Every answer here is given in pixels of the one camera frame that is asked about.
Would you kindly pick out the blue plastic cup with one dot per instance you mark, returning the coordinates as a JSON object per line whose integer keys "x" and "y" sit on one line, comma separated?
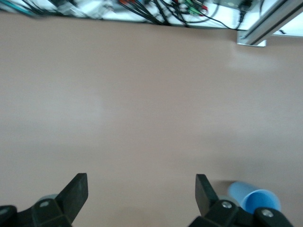
{"x": 258, "y": 198}

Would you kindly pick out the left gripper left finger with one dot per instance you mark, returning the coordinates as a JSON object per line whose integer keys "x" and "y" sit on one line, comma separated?
{"x": 59, "y": 210}

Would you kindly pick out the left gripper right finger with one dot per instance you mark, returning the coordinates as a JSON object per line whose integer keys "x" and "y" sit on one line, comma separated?
{"x": 225, "y": 215}

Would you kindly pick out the aluminium camera mount post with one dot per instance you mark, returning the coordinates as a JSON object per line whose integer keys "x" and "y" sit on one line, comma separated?
{"x": 267, "y": 26}

